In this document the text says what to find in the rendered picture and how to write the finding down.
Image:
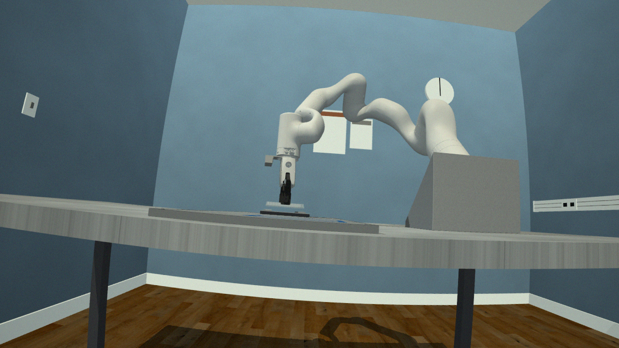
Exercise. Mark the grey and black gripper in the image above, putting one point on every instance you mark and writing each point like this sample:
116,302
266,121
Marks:
287,178

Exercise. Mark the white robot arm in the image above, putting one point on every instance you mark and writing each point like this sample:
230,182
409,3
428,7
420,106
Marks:
435,130

